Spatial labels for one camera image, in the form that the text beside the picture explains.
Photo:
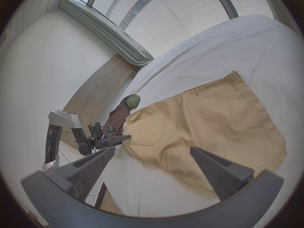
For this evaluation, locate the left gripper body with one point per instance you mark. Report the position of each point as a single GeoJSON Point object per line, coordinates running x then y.
{"type": "Point", "coordinates": [115, 139]}

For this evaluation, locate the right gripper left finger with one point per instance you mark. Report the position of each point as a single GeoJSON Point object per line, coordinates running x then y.
{"type": "Point", "coordinates": [87, 167]}

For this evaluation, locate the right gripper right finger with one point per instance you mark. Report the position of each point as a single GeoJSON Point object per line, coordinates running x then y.
{"type": "Point", "coordinates": [218, 170]}

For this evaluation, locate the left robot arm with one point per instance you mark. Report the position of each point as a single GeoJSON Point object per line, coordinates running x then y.
{"type": "Point", "coordinates": [82, 144]}

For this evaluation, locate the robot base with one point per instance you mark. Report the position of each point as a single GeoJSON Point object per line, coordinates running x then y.
{"type": "Point", "coordinates": [48, 166]}

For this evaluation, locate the bed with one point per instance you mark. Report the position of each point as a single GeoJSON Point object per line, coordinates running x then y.
{"type": "Point", "coordinates": [190, 56]}

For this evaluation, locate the brown garment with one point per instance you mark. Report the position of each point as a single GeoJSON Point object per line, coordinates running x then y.
{"type": "Point", "coordinates": [116, 120]}

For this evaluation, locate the dark grey garment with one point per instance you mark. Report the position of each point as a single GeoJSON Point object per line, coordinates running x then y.
{"type": "Point", "coordinates": [124, 101]}

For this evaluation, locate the green garment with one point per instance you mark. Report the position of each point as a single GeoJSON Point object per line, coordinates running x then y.
{"type": "Point", "coordinates": [133, 101]}

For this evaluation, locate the pale green curtain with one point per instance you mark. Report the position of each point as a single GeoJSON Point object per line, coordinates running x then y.
{"type": "Point", "coordinates": [114, 32]}

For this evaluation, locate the window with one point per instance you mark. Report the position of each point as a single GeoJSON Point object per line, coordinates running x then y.
{"type": "Point", "coordinates": [228, 1]}

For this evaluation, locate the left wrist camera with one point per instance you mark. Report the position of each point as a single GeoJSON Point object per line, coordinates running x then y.
{"type": "Point", "coordinates": [111, 129]}

